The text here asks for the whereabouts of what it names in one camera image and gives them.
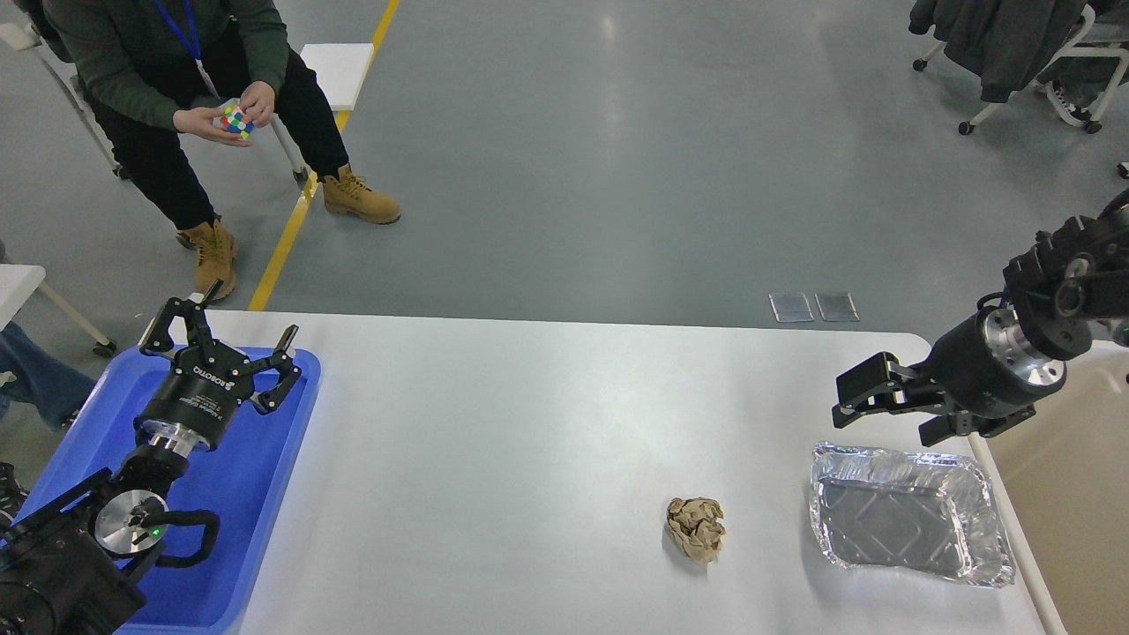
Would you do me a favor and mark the crumpled brown paper ball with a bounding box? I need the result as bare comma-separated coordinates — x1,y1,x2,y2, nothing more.
665,497,727,565

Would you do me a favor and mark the white chair under person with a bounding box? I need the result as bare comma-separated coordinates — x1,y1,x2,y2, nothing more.
3,21,310,186

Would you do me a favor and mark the seated person in green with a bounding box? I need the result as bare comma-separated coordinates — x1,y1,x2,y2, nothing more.
43,1,400,301

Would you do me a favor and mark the aluminium foil tray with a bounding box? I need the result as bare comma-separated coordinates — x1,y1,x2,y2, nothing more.
808,442,1017,588

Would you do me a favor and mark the white board on floor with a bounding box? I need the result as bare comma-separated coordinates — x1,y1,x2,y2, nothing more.
300,41,376,112

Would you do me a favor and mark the colourful puzzle cube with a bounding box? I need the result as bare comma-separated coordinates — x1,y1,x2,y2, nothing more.
215,103,255,140

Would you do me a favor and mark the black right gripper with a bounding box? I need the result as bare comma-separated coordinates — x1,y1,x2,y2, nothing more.
832,308,1067,447

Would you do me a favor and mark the chair with dark coat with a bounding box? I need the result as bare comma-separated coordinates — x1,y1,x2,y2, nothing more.
908,1,1126,134

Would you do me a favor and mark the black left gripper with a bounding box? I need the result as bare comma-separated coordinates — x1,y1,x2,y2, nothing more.
134,280,301,452

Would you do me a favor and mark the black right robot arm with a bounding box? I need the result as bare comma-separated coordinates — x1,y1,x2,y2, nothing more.
832,192,1128,447

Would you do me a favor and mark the metal floor plate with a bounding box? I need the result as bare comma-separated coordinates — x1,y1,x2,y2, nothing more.
815,292,860,323
767,292,815,323

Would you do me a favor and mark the white side table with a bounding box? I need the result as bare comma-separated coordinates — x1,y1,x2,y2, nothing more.
1,261,119,359

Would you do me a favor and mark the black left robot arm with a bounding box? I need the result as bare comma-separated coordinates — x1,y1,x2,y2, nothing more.
3,280,303,634

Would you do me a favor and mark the blue plastic tray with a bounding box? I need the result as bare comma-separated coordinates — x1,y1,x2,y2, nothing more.
21,348,321,634

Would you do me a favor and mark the blue jeans leg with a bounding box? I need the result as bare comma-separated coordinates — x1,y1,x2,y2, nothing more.
1,321,95,430

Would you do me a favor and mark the left metal floor plate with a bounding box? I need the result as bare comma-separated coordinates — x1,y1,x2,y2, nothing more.
767,292,815,323

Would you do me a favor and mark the beige waste bin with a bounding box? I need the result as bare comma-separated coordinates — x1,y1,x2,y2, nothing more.
971,341,1128,634

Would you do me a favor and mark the right metal floor plate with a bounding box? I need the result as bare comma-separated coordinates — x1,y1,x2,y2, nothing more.
815,292,860,323

